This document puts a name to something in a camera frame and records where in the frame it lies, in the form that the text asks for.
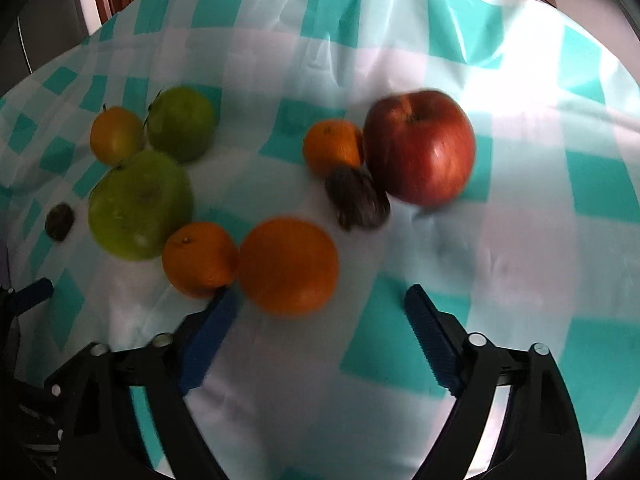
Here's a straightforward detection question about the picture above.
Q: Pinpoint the teal white checked tablecloth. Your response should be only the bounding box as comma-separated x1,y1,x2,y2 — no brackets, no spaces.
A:
0,0,640,480

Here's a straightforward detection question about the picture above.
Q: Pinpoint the small orange tangerine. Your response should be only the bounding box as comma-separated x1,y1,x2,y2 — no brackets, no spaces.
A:
303,119,365,177

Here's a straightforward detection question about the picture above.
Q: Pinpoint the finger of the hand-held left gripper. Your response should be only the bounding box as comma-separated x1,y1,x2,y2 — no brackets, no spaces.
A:
0,278,55,319

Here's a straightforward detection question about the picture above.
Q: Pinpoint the medium orange tangerine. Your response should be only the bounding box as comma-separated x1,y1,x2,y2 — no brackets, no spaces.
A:
161,221,240,299

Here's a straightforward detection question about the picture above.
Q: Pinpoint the small green citrus fruit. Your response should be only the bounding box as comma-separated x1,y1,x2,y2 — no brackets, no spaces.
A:
145,86,217,164

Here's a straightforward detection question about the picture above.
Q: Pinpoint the red apple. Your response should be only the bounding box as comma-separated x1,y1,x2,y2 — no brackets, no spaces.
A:
362,89,477,207

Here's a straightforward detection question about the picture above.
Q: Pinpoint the large dark wrinkled passion fruit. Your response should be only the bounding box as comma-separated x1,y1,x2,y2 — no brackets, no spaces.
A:
325,165,392,232

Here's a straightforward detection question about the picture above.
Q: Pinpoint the small dark wrinkled passion fruit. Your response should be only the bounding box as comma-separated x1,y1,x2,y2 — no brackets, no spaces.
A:
44,203,76,242

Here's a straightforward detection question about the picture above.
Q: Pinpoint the yellow pear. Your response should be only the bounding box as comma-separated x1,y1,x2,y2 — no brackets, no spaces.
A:
90,104,146,166

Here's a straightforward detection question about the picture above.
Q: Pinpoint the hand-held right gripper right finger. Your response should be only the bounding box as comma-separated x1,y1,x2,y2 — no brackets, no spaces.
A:
404,284,587,480

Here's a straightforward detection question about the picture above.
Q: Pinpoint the large orange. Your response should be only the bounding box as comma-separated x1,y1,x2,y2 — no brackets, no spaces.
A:
237,216,341,317

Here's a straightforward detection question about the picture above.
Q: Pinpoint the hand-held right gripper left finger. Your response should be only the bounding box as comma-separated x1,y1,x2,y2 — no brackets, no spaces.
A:
44,286,241,480

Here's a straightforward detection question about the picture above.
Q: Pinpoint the large green apple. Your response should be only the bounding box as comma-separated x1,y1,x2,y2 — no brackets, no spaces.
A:
88,150,195,261

